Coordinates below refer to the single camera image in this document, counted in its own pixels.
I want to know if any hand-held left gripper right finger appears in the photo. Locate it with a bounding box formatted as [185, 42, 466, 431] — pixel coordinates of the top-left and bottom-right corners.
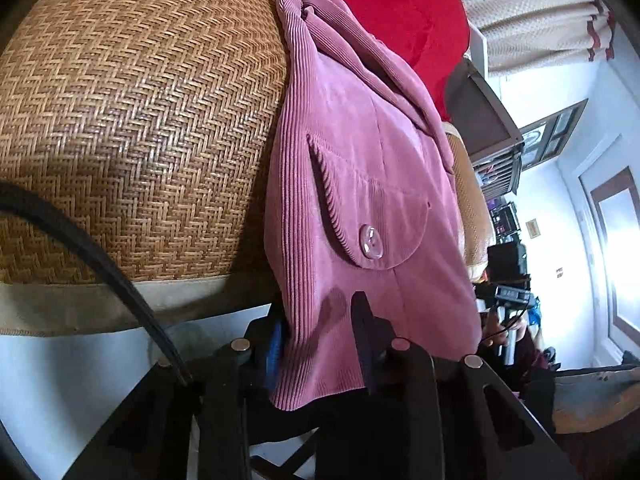
[350, 290, 583, 480]

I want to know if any person's right hand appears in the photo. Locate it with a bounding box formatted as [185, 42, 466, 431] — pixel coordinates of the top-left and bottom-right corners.
[477, 310, 526, 361]

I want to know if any pink corduroy jacket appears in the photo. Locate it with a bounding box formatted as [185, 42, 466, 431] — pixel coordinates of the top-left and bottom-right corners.
[262, 0, 483, 413]

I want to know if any black box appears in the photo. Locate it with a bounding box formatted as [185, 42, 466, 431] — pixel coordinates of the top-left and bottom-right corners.
[487, 242, 530, 286]

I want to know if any red blanket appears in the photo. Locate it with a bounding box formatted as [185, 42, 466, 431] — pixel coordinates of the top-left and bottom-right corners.
[250, 0, 472, 123]

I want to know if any woven rattan mat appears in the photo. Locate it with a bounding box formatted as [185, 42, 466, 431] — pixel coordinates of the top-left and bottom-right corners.
[0, 0, 493, 338]

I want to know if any beige dotted curtain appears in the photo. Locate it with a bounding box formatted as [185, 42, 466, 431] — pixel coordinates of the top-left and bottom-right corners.
[452, 0, 620, 78]

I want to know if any dark framed picture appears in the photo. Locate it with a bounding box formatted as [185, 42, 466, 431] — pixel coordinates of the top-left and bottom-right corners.
[519, 100, 589, 171]

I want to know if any black cable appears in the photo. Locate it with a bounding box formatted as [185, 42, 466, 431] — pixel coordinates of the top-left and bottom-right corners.
[0, 180, 195, 387]

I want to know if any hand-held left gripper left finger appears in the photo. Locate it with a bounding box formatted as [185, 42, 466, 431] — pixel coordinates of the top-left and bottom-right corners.
[62, 305, 290, 480]

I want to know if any brown wooden cabinet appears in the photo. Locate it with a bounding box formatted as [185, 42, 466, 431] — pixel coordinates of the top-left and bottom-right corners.
[444, 55, 525, 161]

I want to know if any white door with window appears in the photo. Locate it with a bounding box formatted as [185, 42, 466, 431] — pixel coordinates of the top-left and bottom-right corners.
[576, 132, 640, 366]

